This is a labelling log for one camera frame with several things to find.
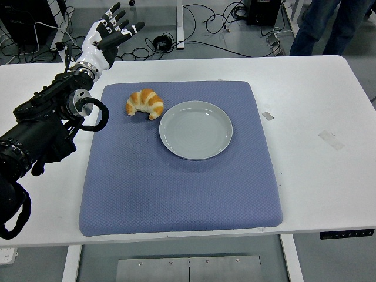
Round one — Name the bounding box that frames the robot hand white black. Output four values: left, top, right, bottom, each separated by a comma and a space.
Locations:
75, 2, 146, 73

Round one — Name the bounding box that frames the croissant bread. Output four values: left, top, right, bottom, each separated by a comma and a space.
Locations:
126, 88, 165, 120

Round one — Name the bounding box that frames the grey round plate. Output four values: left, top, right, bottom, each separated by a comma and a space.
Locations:
159, 100, 234, 161

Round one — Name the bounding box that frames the grey metal plate with screws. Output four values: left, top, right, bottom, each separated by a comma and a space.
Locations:
116, 255, 262, 282

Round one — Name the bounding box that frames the large black equipment box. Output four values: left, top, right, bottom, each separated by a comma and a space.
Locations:
0, 0, 67, 46

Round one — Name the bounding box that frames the blue quilted mat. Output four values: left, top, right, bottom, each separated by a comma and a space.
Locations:
78, 80, 284, 238

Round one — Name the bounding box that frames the small black equipment box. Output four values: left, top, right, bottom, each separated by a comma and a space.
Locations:
246, 0, 283, 26

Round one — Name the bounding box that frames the grey foot pedal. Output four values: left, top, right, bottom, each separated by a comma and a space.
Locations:
266, 32, 286, 57

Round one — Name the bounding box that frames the white table leg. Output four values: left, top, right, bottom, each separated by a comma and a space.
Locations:
61, 244, 83, 282
279, 234, 305, 282

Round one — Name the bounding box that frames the white power strip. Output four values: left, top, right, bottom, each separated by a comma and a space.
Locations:
0, 247, 18, 265

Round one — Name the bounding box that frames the person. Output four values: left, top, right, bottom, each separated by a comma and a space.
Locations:
289, 0, 376, 56

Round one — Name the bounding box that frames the large clear tape patch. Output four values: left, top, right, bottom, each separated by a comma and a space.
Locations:
318, 130, 345, 151

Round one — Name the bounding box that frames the black table control panel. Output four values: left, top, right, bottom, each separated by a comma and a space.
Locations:
319, 228, 376, 240

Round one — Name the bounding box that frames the white floor cable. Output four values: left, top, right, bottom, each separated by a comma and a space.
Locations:
33, 22, 83, 49

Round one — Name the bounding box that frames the coiled black cable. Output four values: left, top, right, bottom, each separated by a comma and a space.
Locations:
152, 34, 174, 51

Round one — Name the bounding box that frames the white upright post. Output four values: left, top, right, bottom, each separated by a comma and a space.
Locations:
175, 0, 185, 50

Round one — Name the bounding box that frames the looped black floor cable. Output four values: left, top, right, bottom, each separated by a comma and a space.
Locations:
204, 0, 248, 35

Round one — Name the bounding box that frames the long black floor cable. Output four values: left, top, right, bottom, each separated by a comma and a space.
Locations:
173, 41, 253, 58

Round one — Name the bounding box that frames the white floor frame rail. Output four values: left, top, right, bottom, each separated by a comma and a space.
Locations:
280, 0, 303, 38

